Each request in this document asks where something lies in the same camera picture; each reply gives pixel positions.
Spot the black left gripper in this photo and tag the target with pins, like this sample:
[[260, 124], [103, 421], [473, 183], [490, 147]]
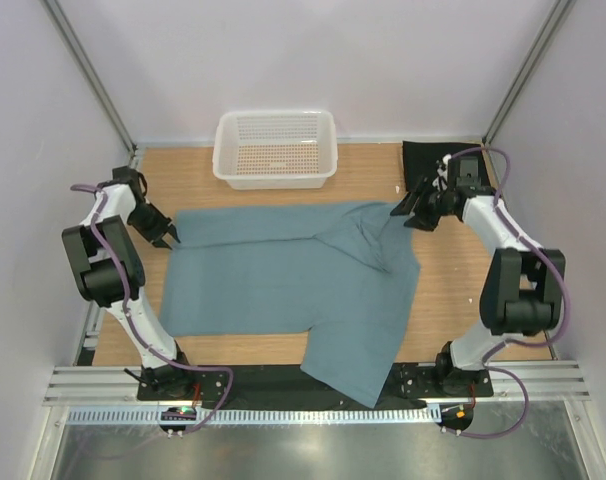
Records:
[[158, 232]]

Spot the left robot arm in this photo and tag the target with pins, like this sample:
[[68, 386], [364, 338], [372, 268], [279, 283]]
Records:
[[108, 271]]

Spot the slotted grey cable duct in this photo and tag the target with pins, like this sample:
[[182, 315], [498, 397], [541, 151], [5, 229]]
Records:
[[165, 415]]

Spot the white perforated plastic basket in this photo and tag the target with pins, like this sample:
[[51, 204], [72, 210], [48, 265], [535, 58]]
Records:
[[275, 149]]

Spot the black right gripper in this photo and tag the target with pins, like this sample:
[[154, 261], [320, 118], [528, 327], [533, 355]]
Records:
[[421, 219]]

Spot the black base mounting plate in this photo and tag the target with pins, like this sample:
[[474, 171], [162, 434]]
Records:
[[286, 387]]

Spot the aluminium front frame rail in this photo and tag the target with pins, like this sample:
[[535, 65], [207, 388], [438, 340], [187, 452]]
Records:
[[545, 380]]

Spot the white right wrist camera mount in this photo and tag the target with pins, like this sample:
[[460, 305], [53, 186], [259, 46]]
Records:
[[441, 181]]

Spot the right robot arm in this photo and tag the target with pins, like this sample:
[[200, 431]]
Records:
[[524, 293]]

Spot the folded black t-shirt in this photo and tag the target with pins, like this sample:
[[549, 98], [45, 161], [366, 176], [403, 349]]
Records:
[[419, 159]]

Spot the teal blue t-shirt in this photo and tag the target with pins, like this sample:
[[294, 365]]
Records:
[[344, 273]]

